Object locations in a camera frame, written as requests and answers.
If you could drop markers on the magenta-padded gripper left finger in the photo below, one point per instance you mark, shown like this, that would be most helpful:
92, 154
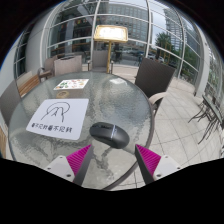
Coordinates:
78, 160

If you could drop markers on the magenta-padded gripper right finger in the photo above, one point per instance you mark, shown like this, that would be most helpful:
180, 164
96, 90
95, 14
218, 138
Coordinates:
150, 160

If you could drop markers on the black computer mouse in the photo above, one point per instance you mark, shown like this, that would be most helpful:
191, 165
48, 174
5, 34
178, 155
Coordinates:
108, 134

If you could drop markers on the white printed mouse pad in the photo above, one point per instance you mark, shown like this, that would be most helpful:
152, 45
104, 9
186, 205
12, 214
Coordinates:
71, 115

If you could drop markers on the round gold sticker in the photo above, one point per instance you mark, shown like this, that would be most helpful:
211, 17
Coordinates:
62, 94

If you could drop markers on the colourful laminated menu card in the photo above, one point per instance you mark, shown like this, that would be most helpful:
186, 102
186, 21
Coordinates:
70, 84

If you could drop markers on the wooden slatted bench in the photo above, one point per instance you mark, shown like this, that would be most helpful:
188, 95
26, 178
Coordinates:
2, 141
28, 85

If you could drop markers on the green metal table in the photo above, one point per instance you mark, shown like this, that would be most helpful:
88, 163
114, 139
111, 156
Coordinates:
213, 111

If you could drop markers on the dark brown wicker chair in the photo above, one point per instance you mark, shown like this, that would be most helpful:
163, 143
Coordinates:
153, 78

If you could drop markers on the grey wicker chair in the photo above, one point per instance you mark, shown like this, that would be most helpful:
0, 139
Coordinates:
10, 100
68, 66
100, 60
50, 65

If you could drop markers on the gold menu stand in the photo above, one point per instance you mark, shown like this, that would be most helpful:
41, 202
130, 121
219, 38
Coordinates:
110, 33

